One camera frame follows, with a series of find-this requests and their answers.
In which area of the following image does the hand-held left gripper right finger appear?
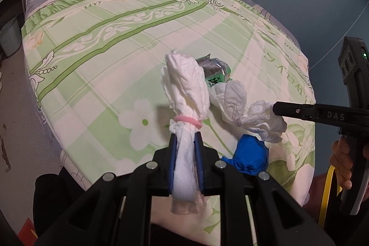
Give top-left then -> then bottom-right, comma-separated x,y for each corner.
195,131 -> 337,246

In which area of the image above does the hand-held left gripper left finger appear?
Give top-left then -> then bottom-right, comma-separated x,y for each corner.
35,133 -> 177,246

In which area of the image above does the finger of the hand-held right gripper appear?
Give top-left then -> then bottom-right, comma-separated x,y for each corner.
272,101 -> 319,122

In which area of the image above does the blue plastic glove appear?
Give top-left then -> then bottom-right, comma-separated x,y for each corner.
221,134 -> 269,176

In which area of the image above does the knotted white tissue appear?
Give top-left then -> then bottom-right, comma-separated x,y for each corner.
209,80 -> 288,144

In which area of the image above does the white tissue bundle pink band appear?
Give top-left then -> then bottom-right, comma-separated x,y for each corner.
161,50 -> 210,215

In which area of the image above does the green snack packet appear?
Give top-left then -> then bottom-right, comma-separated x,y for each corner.
196,53 -> 232,88

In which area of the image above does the person's right hand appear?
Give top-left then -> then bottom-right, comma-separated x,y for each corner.
329,137 -> 354,190

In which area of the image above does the red paper packet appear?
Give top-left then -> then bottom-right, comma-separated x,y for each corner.
19,217 -> 38,238

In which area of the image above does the pale green waste basket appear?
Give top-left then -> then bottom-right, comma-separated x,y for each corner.
0,17 -> 24,57

